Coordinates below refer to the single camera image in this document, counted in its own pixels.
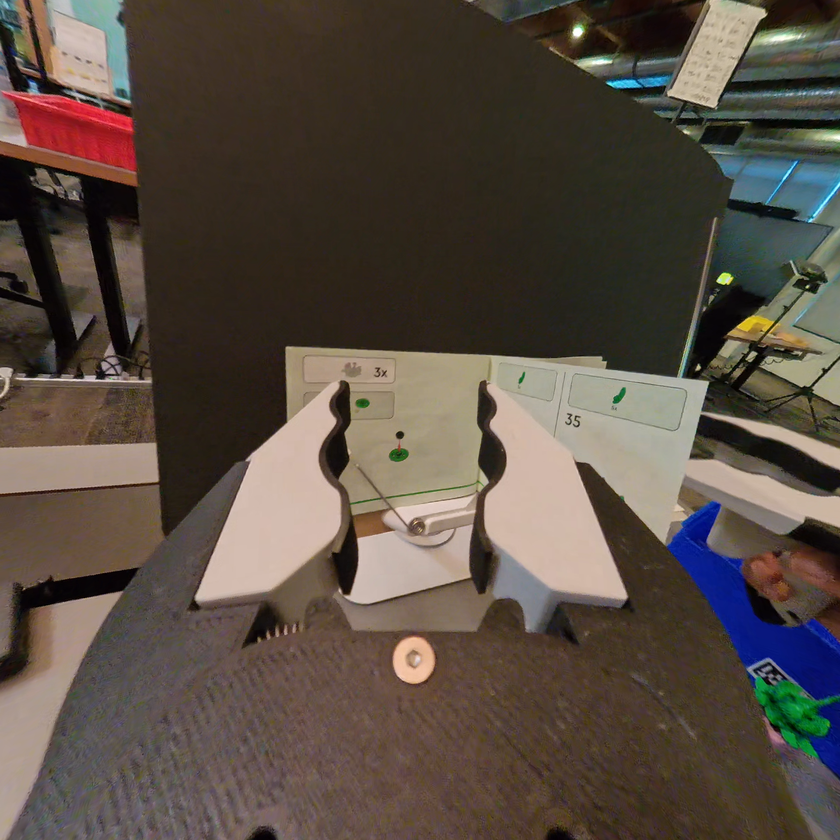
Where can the white handwritten sign board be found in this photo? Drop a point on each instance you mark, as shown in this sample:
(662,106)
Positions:
(715,52)

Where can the white booklet stand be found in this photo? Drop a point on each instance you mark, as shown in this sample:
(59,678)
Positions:
(407,571)

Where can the green brick plant model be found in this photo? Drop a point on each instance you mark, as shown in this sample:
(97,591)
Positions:
(791,712)

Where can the wooden table black legs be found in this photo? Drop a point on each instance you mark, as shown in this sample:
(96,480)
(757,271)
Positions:
(43,262)

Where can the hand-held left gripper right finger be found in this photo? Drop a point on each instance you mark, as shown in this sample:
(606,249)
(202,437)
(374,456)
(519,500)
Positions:
(551,518)

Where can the open instruction booklet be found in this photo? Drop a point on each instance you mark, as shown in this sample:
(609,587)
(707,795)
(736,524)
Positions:
(623,459)

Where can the blue plastic bin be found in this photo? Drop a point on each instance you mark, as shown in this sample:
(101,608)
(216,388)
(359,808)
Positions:
(715,590)

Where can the red plastic basket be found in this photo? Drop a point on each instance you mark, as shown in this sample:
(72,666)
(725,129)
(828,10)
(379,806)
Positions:
(72,131)

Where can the silver ventilation duct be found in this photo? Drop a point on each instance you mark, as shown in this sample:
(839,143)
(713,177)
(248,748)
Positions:
(787,98)

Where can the black divider board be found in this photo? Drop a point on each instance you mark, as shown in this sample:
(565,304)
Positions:
(754,249)
(394,197)

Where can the white paper sheet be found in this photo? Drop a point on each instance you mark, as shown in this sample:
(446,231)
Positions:
(79,52)

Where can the black device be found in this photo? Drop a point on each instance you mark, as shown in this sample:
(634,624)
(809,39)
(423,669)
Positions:
(13,630)

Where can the person's right hand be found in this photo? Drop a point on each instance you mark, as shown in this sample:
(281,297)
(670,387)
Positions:
(787,569)

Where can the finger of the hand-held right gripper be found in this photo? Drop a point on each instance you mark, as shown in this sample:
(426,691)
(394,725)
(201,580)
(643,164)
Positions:
(741,492)
(787,436)

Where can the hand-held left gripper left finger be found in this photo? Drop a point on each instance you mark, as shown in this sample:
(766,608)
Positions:
(275,512)

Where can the small wooden table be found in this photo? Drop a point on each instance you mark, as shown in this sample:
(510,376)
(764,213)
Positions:
(781,344)

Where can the black camera tripod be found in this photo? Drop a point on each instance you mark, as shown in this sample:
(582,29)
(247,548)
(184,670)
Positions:
(808,275)

